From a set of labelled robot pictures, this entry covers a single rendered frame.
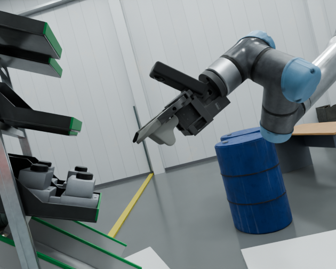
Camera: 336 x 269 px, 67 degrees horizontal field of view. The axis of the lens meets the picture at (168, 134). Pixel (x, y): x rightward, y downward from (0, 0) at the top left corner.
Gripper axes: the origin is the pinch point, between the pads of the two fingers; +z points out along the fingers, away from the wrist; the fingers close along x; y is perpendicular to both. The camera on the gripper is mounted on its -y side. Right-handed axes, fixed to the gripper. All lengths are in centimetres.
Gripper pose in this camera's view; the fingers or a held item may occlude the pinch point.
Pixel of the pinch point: (136, 136)
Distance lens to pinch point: 51.7
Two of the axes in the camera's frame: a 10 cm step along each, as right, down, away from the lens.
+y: 6.3, 7.7, 1.3
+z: -7.5, 6.4, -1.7
